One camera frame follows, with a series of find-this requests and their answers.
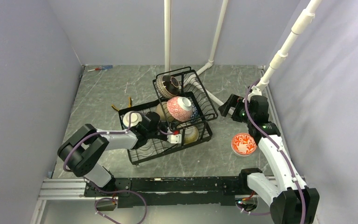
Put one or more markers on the blue white patterned bowl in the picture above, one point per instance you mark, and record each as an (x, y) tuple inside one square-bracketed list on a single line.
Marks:
[(195, 113)]

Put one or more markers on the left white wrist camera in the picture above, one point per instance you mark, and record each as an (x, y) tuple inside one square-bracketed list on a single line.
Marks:
[(174, 137)]

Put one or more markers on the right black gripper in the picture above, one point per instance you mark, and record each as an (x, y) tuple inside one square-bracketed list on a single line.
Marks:
[(234, 100)]

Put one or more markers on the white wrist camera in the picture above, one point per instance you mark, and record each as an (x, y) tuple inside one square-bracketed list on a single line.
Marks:
[(253, 91), (174, 137)]

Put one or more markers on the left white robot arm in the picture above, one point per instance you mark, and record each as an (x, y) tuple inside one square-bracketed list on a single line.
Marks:
[(81, 152)]

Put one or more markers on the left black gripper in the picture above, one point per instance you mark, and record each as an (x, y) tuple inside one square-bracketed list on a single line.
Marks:
[(163, 124)]

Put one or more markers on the tan speckled bowl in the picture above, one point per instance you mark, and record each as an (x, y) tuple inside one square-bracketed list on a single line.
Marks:
[(163, 112)]

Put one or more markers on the brown geometric patterned bowl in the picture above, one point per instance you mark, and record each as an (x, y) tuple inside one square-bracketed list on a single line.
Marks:
[(167, 86)]

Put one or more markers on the yellow patterned bowl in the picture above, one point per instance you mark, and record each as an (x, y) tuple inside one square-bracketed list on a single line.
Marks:
[(190, 134)]

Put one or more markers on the red blue screwdriver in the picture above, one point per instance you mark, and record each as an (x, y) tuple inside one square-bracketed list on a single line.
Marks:
[(105, 67)]

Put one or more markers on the teal white bowl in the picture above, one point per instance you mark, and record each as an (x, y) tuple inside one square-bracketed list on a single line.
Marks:
[(131, 119)]

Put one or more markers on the orange floral bowl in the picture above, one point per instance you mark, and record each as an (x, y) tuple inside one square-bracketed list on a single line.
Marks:
[(243, 144)]

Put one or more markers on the yellow black pliers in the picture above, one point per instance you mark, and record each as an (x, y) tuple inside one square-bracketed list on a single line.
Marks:
[(122, 105)]

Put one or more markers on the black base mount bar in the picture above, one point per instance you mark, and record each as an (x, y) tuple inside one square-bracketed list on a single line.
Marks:
[(131, 192)]

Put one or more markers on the pink patterned bowl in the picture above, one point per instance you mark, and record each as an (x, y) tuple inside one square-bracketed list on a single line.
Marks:
[(180, 108)]

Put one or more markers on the white pvc pipe frame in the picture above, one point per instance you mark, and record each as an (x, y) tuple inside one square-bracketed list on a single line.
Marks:
[(208, 33)]

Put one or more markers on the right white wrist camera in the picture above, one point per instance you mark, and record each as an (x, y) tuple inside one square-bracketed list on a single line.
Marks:
[(253, 91)]

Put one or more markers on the black wire dish rack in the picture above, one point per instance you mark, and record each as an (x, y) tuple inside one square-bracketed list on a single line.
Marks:
[(192, 88)]

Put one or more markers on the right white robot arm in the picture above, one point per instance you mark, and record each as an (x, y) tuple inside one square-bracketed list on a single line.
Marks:
[(290, 200)]

